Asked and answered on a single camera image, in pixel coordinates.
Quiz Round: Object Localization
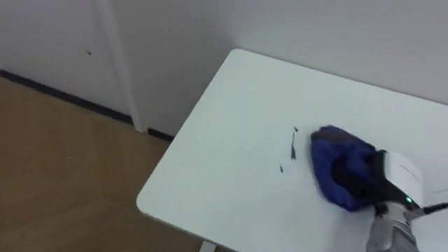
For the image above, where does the blue cloth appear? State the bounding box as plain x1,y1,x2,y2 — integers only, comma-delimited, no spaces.
309,125,388,214

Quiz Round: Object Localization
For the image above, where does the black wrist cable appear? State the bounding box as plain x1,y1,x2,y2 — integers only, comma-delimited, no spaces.
407,202,448,220

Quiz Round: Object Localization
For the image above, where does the white desk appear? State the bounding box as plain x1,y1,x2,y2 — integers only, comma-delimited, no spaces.
135,48,448,252

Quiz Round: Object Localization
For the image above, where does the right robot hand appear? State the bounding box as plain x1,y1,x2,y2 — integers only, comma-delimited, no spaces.
330,149,425,215

